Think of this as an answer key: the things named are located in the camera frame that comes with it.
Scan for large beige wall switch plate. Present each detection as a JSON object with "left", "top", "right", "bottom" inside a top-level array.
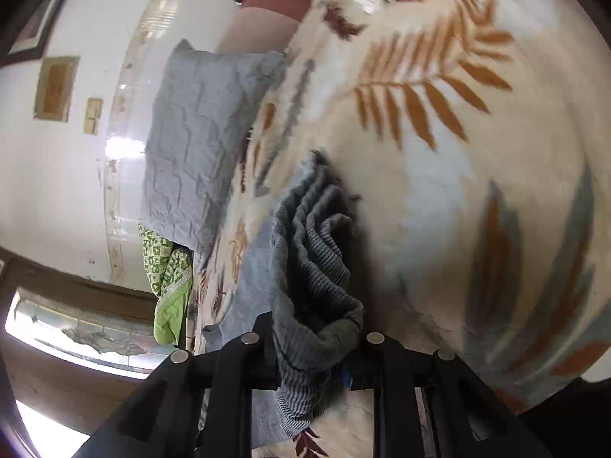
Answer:
[{"left": 33, "top": 56, "right": 80, "bottom": 121}]

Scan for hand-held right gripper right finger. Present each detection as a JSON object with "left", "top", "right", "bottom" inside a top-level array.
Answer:
[{"left": 341, "top": 331, "right": 564, "bottom": 458}]

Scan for small beige wall switch plate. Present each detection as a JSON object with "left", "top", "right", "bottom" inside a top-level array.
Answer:
[{"left": 84, "top": 98, "right": 104, "bottom": 134}]

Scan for grey denim pants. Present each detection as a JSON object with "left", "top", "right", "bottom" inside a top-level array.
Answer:
[{"left": 203, "top": 150, "right": 366, "bottom": 449}]

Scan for dark framed wall picture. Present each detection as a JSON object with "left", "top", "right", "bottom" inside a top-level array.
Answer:
[{"left": 0, "top": 0, "right": 68, "bottom": 65}]

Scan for grey quilted pillow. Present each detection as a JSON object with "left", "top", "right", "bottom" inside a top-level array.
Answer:
[{"left": 140, "top": 39, "right": 289, "bottom": 261}]

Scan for wooden door with stained glass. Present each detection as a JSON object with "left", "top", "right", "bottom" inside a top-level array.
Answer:
[{"left": 0, "top": 245, "right": 206, "bottom": 458}]

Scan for green patterned quilt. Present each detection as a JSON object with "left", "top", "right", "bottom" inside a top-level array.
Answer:
[{"left": 138, "top": 224, "right": 194, "bottom": 345}]

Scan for pink round cushion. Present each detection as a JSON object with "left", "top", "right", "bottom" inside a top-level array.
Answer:
[{"left": 215, "top": 0, "right": 313, "bottom": 53}]

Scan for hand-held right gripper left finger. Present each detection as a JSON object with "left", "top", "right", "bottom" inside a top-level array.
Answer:
[{"left": 71, "top": 312, "right": 280, "bottom": 458}]

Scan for leaf print blanket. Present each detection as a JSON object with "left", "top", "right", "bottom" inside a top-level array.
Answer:
[{"left": 184, "top": 0, "right": 611, "bottom": 458}]

